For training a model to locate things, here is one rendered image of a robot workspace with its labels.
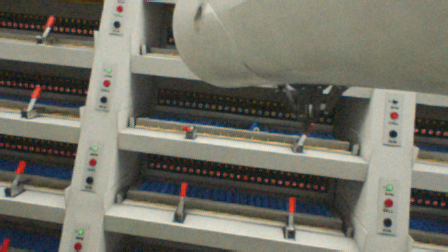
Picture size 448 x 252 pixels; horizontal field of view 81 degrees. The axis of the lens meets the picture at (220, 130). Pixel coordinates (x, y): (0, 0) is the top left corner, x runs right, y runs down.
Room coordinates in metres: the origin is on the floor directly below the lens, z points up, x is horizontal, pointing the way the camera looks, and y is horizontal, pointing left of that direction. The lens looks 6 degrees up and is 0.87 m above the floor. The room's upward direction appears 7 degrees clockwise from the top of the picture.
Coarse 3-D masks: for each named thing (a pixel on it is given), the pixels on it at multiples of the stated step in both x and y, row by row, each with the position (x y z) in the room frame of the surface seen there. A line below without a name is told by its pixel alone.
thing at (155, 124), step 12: (144, 120) 0.70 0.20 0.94; (156, 120) 0.70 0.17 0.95; (204, 132) 0.69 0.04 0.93; (216, 132) 0.69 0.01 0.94; (228, 132) 0.69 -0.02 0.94; (240, 132) 0.68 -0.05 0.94; (252, 132) 0.68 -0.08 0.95; (264, 132) 0.69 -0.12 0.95; (288, 144) 0.66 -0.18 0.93; (312, 144) 0.68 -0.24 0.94; (324, 144) 0.67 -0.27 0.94; (336, 144) 0.67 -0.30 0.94; (348, 144) 0.67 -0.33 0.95
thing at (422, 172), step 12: (420, 120) 0.74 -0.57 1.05; (432, 120) 0.74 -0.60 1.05; (444, 120) 0.74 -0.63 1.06; (420, 132) 0.76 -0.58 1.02; (432, 132) 0.75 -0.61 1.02; (444, 132) 0.75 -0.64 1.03; (420, 144) 0.74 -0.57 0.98; (432, 144) 0.74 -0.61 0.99; (444, 144) 0.76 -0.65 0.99; (420, 156) 0.66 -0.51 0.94; (432, 156) 0.66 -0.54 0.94; (444, 156) 0.66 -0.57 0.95; (420, 168) 0.61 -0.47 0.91; (432, 168) 0.62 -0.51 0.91; (444, 168) 0.63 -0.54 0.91; (420, 180) 0.61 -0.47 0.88; (432, 180) 0.60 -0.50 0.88; (444, 180) 0.60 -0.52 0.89
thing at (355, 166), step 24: (120, 120) 0.66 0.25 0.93; (240, 120) 0.80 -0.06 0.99; (264, 120) 0.79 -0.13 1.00; (120, 144) 0.67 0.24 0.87; (144, 144) 0.66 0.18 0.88; (168, 144) 0.65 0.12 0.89; (192, 144) 0.64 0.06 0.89; (216, 144) 0.64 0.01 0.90; (240, 144) 0.65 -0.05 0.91; (264, 144) 0.67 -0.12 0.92; (360, 144) 0.65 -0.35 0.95; (288, 168) 0.64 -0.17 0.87; (312, 168) 0.63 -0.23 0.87; (336, 168) 0.62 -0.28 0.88; (360, 168) 0.61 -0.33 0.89
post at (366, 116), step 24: (384, 96) 0.61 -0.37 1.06; (408, 96) 0.60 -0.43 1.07; (360, 120) 0.67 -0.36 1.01; (408, 120) 0.60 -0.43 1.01; (384, 144) 0.61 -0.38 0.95; (408, 144) 0.60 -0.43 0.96; (384, 168) 0.61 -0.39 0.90; (408, 168) 0.60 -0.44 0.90; (336, 192) 0.79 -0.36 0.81; (360, 192) 0.64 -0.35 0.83; (408, 192) 0.60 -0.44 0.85; (360, 216) 0.63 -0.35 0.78; (408, 216) 0.60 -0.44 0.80; (384, 240) 0.61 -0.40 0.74
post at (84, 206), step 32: (128, 32) 0.66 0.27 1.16; (160, 32) 0.84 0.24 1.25; (96, 64) 0.66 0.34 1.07; (128, 64) 0.66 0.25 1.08; (96, 96) 0.66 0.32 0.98; (128, 96) 0.68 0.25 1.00; (96, 128) 0.66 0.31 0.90; (128, 160) 0.75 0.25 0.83; (96, 192) 0.66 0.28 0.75; (64, 224) 0.66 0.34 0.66; (96, 224) 0.66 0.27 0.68
